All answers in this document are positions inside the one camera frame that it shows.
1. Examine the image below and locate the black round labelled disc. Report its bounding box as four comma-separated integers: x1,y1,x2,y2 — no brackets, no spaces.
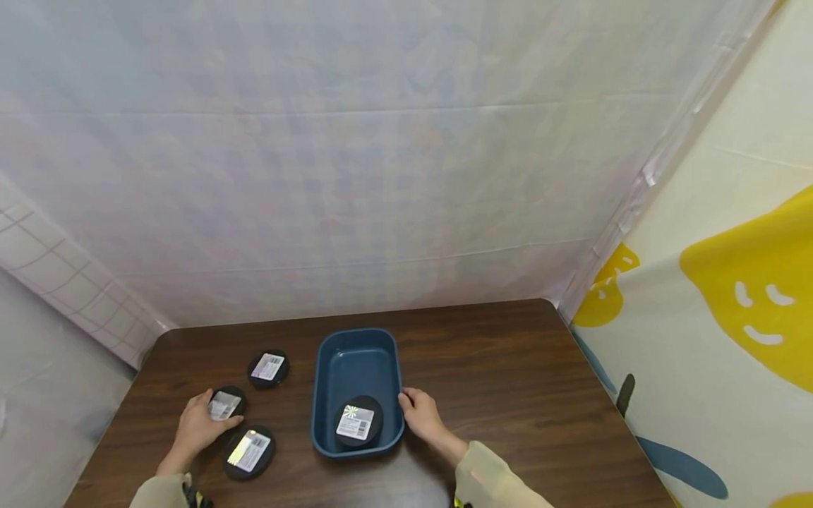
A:
332,395,385,448
208,385,248,424
222,425,277,482
247,349,291,389

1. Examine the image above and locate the person's right hand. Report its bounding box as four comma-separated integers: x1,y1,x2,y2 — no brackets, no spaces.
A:
398,387,469,464

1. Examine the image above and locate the person's right forearm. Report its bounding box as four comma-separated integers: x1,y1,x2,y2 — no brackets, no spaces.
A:
445,439,555,508

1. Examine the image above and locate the person's left hand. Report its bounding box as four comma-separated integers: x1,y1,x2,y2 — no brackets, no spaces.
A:
164,389,245,468

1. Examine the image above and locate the black wrist band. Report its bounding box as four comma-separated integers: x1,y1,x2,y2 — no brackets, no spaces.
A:
181,481,215,508

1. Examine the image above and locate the person's left forearm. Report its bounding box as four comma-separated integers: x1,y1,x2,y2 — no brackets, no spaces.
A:
130,457,191,508

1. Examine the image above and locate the blue plastic tray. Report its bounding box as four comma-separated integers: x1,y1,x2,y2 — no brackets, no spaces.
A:
310,327,407,460

